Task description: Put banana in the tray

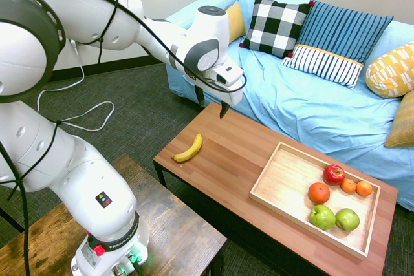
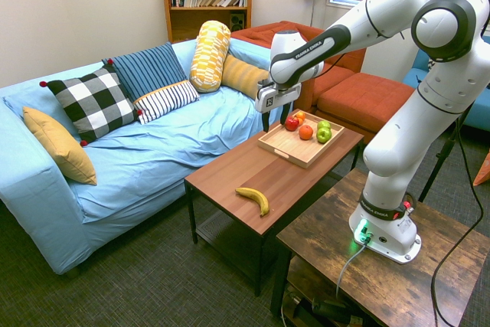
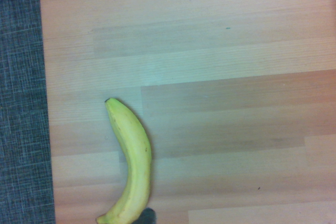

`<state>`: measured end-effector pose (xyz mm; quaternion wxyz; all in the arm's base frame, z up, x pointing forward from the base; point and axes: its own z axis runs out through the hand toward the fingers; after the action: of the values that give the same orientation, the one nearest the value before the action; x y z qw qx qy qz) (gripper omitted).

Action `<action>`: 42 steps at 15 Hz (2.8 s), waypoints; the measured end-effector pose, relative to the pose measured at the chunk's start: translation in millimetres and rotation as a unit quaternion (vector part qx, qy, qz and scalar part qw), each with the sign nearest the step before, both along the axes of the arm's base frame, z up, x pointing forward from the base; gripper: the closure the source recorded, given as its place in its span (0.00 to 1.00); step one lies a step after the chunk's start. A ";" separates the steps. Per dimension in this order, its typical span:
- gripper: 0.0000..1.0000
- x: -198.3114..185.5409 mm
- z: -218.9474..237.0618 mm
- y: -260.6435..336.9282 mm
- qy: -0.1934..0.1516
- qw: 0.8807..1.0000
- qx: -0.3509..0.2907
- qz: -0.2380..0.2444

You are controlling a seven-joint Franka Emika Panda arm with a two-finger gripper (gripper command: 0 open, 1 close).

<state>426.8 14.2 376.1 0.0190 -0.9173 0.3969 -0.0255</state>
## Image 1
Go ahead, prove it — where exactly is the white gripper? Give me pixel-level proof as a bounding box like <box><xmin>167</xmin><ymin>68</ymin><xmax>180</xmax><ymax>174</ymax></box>
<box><xmin>190</xmin><ymin>74</ymin><xmax>245</xmax><ymax>120</ymax></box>

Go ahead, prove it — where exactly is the yellow banana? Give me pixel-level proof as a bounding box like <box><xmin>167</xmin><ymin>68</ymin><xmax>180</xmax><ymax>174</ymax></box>
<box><xmin>171</xmin><ymin>133</ymin><xmax>203</xmax><ymax>163</ymax></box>

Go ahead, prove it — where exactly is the light wooden tray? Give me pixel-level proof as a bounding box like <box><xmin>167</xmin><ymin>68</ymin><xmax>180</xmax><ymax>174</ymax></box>
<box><xmin>248</xmin><ymin>142</ymin><xmax>382</xmax><ymax>261</ymax></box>

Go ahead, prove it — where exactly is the reddish wood coffee table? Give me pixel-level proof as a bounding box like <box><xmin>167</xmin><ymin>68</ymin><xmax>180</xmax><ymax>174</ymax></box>
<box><xmin>153</xmin><ymin>101</ymin><xmax>399</xmax><ymax>276</ymax></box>

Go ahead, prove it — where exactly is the light blue sofa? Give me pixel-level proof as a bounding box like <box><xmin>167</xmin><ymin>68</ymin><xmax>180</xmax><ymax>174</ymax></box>
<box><xmin>164</xmin><ymin>0</ymin><xmax>414</xmax><ymax>212</ymax></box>

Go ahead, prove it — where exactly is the plain mustard pillow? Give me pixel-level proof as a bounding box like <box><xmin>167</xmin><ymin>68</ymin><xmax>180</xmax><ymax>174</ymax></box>
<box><xmin>225</xmin><ymin>1</ymin><xmax>247</xmax><ymax>43</ymax></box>

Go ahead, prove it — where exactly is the black white checkered pillow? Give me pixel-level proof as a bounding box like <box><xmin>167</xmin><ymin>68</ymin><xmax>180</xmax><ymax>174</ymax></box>
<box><xmin>239</xmin><ymin>0</ymin><xmax>315</xmax><ymax>59</ymax></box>

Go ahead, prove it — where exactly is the white navy striped pillow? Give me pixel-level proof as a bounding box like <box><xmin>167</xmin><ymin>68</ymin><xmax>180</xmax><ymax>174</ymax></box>
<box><xmin>280</xmin><ymin>44</ymin><xmax>365</xmax><ymax>90</ymax></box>

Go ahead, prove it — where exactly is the rustic dark wood table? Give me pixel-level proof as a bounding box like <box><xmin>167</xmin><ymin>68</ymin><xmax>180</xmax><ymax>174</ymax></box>
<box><xmin>0</xmin><ymin>154</ymin><xmax>228</xmax><ymax>276</ymax></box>

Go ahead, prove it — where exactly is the large orange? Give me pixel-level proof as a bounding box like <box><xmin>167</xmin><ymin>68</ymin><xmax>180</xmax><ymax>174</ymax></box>
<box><xmin>307</xmin><ymin>182</ymin><xmax>331</xmax><ymax>205</ymax></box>

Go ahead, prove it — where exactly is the red apple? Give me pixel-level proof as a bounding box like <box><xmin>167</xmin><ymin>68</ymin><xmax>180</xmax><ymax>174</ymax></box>
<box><xmin>322</xmin><ymin>164</ymin><xmax>346</xmax><ymax>186</ymax></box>

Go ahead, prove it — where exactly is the blue striped pillow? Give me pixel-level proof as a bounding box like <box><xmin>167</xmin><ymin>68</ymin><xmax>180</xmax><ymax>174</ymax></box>
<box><xmin>292</xmin><ymin>0</ymin><xmax>395</xmax><ymax>65</ymax></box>

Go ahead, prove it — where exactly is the green apple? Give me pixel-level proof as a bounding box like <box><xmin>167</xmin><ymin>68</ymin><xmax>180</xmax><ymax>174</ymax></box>
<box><xmin>309</xmin><ymin>204</ymin><xmax>336</xmax><ymax>231</ymax></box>
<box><xmin>334</xmin><ymin>207</ymin><xmax>361</xmax><ymax>233</ymax></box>

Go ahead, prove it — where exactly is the small orange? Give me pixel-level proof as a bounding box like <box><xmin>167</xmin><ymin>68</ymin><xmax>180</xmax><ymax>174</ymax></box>
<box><xmin>356</xmin><ymin>180</ymin><xmax>373</xmax><ymax>196</ymax></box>
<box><xmin>340</xmin><ymin>178</ymin><xmax>357</xmax><ymax>194</ymax></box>

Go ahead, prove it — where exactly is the yellow white patterned bolster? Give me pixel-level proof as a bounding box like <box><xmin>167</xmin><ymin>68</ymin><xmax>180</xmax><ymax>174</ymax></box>
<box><xmin>365</xmin><ymin>41</ymin><xmax>414</xmax><ymax>99</ymax></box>

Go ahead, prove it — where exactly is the textured mustard pillow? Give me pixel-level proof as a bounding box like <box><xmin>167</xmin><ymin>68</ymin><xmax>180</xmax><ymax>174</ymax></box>
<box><xmin>384</xmin><ymin>90</ymin><xmax>414</xmax><ymax>149</ymax></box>

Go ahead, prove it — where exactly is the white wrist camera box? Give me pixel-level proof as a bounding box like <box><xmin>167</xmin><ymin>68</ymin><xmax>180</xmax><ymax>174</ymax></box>
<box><xmin>212</xmin><ymin>64</ymin><xmax>244</xmax><ymax>91</ymax></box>

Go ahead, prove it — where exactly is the thin white cable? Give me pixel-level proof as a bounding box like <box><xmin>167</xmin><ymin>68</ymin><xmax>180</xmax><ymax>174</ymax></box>
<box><xmin>36</xmin><ymin>39</ymin><xmax>116</xmax><ymax>133</ymax></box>

